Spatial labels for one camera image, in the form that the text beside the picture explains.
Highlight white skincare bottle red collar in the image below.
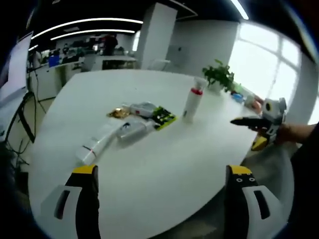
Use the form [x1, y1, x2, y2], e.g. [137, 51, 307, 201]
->
[181, 76, 208, 124]

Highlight large window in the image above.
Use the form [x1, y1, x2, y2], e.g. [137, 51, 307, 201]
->
[228, 21, 304, 108]

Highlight person's black jacket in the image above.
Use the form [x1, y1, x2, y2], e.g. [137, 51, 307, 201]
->
[290, 124, 319, 225]

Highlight person's right hand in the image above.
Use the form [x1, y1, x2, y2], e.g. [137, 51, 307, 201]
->
[275, 123, 299, 145]

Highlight green black mask packet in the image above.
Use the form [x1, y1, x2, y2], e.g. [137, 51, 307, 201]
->
[151, 106, 178, 132]

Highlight gold foil packet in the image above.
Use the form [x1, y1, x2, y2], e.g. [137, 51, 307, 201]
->
[107, 106, 131, 120]

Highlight standing desk black legs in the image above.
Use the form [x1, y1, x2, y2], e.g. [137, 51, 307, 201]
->
[0, 89, 38, 152]

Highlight row of white office desks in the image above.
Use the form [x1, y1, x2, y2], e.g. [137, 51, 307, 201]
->
[26, 63, 85, 100]

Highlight white skincare tube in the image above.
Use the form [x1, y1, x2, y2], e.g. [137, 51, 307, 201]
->
[75, 125, 119, 165]

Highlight potted green plant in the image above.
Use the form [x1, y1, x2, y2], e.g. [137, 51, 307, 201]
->
[201, 59, 236, 95]

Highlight long ceiling light strip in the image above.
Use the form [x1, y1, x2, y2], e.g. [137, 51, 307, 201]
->
[229, 0, 250, 20]

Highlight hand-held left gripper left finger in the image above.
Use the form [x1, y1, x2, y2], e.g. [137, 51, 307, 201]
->
[37, 164, 102, 239]

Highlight blue plastic crate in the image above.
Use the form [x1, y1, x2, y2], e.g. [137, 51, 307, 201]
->
[48, 56, 62, 68]

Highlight white office desk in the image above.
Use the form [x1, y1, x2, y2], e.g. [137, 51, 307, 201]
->
[101, 55, 138, 71]

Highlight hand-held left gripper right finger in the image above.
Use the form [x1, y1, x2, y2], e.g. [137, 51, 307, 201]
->
[224, 164, 291, 239]

